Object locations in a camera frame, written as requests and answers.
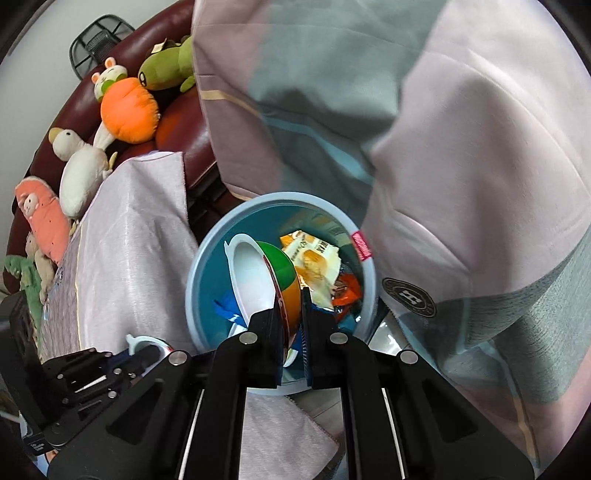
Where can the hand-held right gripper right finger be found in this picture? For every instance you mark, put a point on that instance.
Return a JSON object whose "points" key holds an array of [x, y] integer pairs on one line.
{"points": [[318, 346]]}

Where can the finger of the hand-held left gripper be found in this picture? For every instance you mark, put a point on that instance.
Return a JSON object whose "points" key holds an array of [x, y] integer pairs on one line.
{"points": [[78, 362], [106, 383]]}

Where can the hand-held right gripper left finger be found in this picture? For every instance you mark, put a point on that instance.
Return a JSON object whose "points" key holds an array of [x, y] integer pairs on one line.
{"points": [[265, 341]]}

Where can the white multicoloured plastic bowl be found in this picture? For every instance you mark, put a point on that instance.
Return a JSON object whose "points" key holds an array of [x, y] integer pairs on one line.
{"points": [[251, 277]]}

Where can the blue round bin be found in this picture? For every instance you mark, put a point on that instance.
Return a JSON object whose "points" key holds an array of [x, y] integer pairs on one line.
{"points": [[217, 277]]}

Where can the yellow orange snack wrapper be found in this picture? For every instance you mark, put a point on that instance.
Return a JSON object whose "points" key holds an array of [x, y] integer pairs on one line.
{"points": [[314, 263]]}

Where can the wood print tablecloth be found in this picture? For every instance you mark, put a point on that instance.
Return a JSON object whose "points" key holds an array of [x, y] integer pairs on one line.
{"points": [[60, 300]]}

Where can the small green dinosaur plush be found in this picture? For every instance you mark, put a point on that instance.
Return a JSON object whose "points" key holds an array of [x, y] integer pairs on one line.
{"points": [[25, 286]]}

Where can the beige hedgehog plush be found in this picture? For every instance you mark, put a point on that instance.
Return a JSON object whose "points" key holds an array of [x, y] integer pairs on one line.
{"points": [[41, 267]]}

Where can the pale pink woven cloth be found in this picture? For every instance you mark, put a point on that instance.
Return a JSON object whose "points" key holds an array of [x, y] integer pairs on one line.
{"points": [[134, 254]]}

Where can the pink carrot bunny plush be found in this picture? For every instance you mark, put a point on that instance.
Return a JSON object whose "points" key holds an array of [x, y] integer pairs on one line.
{"points": [[46, 221]]}

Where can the white duck plush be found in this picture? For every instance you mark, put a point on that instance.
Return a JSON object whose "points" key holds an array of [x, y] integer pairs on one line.
{"points": [[83, 180]]}

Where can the dark red leather sofa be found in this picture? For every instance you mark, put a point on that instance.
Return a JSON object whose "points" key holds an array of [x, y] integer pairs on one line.
{"points": [[184, 134]]}

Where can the pastel plaid blanket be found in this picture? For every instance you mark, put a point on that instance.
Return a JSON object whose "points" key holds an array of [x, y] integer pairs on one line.
{"points": [[461, 138]]}

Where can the orange carrot bunny plush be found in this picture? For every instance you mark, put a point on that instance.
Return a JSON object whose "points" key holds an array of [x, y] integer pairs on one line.
{"points": [[129, 110]]}

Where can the large green dinosaur plush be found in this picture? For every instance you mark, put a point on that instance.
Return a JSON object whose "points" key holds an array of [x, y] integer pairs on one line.
{"points": [[161, 69]]}

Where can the black mesh chair back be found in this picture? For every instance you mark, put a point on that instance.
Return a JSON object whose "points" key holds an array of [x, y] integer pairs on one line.
{"points": [[99, 39]]}

